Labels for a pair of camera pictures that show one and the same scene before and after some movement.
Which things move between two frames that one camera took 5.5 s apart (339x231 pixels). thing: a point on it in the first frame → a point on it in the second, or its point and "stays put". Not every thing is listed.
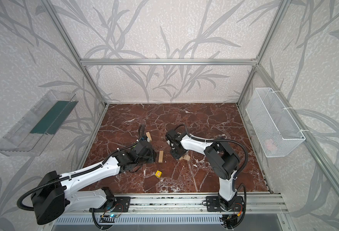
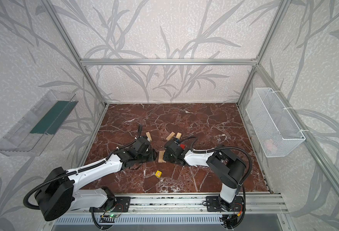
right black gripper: x=174 y=147 → x=167 y=153
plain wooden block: x=161 y=156 stays put
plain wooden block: x=149 y=138 stays put
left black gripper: x=148 y=148 stays put
